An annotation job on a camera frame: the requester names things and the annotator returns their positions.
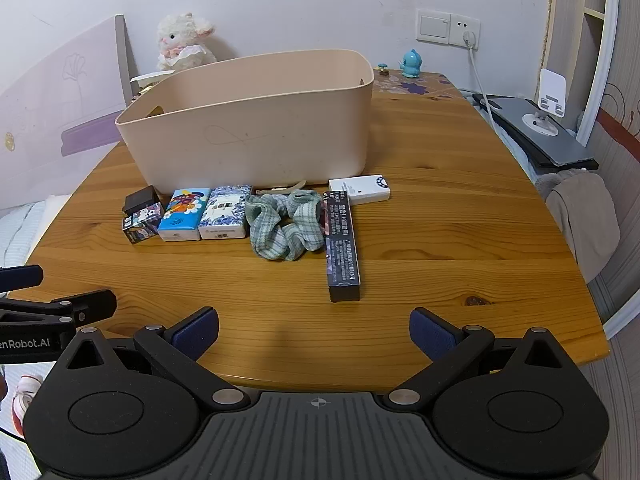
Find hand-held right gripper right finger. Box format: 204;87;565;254
382;307;586;409

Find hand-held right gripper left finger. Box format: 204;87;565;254
47;306;251;411

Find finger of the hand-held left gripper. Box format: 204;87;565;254
0;264;45;292
0;288;119;335

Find small dark printed box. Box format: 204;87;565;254
122;202;165;246

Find small black box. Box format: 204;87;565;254
123;185;160;215

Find blue cartoon tissue pack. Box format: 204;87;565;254
157;187;212;243

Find blue white patterned tissue pack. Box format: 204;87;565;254
198;184;252;240

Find green checked cloth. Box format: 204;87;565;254
243;191;326;263

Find white box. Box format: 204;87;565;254
328;174;391;206

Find beige plastic storage bin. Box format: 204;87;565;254
115;49;375;197

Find white quilted blanket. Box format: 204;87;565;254
0;192;76;272

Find white red shoe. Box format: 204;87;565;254
12;374;46;437

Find pink purple bed headboard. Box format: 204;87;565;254
0;15;141;211

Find grey cloth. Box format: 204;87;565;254
544;170;622;284

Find black flat device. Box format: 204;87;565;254
472;92;600;171

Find gold tissue box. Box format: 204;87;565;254
130;72;173;106

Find grey laptop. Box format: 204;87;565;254
492;97;592;166

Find brown floral table mat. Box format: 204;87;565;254
372;69;458;102

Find blue toy figure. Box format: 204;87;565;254
402;49;424;80

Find white phone stand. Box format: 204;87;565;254
522;69;567;137

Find white plush lamb toy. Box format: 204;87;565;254
156;12;218;72

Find beige shelf cabinet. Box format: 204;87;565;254
540;0;622;147

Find white power plug cable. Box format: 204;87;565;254
462;30;503;133

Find white wall switch socket panel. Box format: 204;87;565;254
416;8;481;49

